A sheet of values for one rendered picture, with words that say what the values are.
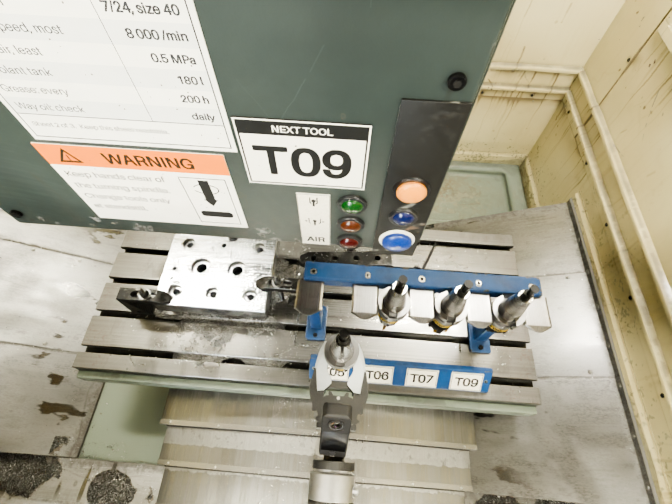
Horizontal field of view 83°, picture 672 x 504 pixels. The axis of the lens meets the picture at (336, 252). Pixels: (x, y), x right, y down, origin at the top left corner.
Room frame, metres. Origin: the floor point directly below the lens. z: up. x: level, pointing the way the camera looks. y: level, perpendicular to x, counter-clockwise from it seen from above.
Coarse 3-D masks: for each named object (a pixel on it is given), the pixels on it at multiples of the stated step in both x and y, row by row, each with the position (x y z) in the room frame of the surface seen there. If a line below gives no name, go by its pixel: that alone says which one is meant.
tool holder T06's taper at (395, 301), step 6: (396, 282) 0.28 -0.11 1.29; (390, 288) 0.28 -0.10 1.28; (390, 294) 0.27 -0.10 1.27; (396, 294) 0.26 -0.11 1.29; (402, 294) 0.26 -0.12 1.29; (384, 300) 0.27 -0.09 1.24; (390, 300) 0.26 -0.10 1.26; (396, 300) 0.26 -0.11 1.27; (402, 300) 0.26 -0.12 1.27; (384, 306) 0.26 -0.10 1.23; (390, 306) 0.26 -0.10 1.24; (396, 306) 0.26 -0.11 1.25; (402, 306) 0.26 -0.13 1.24; (396, 312) 0.25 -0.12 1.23
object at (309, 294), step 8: (304, 280) 0.32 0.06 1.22; (304, 288) 0.30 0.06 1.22; (312, 288) 0.30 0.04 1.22; (320, 288) 0.30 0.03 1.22; (296, 296) 0.28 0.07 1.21; (304, 296) 0.28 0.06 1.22; (312, 296) 0.29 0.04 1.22; (320, 296) 0.29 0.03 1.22; (296, 304) 0.27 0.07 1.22; (304, 304) 0.27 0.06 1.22; (312, 304) 0.27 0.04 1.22; (320, 304) 0.27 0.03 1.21; (304, 312) 0.25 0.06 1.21; (312, 312) 0.25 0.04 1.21
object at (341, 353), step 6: (336, 336) 0.18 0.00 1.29; (336, 342) 0.17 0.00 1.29; (348, 342) 0.17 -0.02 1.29; (330, 348) 0.18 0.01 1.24; (336, 348) 0.17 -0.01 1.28; (342, 348) 0.17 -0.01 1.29; (348, 348) 0.17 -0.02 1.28; (330, 354) 0.17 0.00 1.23; (336, 354) 0.16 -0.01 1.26; (342, 354) 0.16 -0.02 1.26; (348, 354) 0.16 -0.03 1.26; (336, 360) 0.16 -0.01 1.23; (342, 360) 0.16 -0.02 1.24; (348, 360) 0.16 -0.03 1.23
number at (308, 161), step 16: (288, 144) 0.21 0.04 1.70; (304, 144) 0.21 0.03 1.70; (320, 144) 0.21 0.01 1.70; (336, 144) 0.20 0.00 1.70; (304, 160) 0.21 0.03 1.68; (320, 160) 0.21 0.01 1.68; (336, 160) 0.20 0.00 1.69; (352, 160) 0.20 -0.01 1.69; (304, 176) 0.21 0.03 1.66; (320, 176) 0.21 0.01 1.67; (336, 176) 0.20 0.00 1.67; (352, 176) 0.20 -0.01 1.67
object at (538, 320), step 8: (536, 304) 0.28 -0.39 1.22; (544, 304) 0.28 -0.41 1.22; (528, 312) 0.26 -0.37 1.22; (536, 312) 0.26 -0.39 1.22; (544, 312) 0.26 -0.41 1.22; (528, 320) 0.25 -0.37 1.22; (536, 320) 0.25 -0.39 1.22; (544, 320) 0.25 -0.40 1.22; (536, 328) 0.23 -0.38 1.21; (544, 328) 0.23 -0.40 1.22
